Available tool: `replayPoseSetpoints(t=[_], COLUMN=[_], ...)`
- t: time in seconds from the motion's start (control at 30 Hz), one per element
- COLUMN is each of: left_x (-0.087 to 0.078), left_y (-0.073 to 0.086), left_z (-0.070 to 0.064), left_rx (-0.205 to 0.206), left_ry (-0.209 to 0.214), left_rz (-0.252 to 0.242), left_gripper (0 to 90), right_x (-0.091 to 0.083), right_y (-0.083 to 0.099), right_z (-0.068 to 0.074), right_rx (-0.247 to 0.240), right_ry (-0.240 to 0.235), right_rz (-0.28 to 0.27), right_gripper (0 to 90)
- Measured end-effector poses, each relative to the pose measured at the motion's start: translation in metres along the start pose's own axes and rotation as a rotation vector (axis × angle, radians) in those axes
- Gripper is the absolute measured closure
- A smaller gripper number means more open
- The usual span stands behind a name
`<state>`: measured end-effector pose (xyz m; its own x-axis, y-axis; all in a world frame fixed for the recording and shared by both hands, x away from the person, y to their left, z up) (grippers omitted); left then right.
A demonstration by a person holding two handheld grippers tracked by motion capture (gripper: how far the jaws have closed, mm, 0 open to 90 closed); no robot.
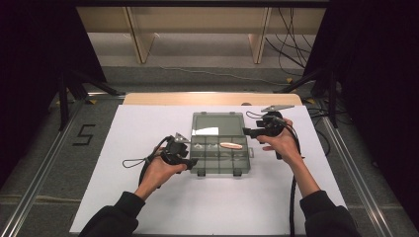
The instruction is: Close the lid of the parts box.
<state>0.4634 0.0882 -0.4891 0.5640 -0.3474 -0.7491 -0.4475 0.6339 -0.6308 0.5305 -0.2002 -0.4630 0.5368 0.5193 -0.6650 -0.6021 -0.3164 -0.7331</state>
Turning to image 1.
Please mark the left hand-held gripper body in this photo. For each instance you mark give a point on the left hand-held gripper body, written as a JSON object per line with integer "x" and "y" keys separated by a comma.
{"x": 176, "y": 151}

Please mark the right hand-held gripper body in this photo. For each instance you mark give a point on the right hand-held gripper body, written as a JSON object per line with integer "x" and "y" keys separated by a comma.
{"x": 273, "y": 121}

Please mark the orange soft fishing lure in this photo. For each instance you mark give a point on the orange soft fishing lure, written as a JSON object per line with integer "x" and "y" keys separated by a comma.
{"x": 230, "y": 145}

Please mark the smoky clear plastic compartment box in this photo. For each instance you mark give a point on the smoky clear plastic compartment box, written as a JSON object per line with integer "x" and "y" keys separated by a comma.
{"x": 219, "y": 144}

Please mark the person's left hand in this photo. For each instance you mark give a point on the person's left hand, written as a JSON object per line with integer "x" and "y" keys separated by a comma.
{"x": 161, "y": 171}

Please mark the person's right hand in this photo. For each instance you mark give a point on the person's right hand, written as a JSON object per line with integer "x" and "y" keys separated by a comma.
{"x": 283, "y": 144}

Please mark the light wooden table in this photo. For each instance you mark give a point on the light wooden table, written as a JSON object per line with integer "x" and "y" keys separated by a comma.
{"x": 210, "y": 98}

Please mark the white board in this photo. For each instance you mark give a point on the white board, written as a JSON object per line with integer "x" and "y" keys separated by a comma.
{"x": 131, "y": 197}

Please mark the black metal stand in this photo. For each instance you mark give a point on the black metal stand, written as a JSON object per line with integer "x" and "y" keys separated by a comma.
{"x": 332, "y": 95}
{"x": 63, "y": 98}

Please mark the black curtain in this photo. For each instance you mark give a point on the black curtain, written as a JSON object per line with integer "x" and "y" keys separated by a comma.
{"x": 33, "y": 65}
{"x": 378, "y": 82}

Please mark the light wooden shelf unit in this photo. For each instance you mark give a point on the light wooden shelf unit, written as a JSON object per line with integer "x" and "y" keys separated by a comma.
{"x": 197, "y": 18}

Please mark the metal floor rail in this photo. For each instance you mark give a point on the metal floor rail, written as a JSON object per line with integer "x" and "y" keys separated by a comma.
{"x": 42, "y": 171}
{"x": 355, "y": 177}

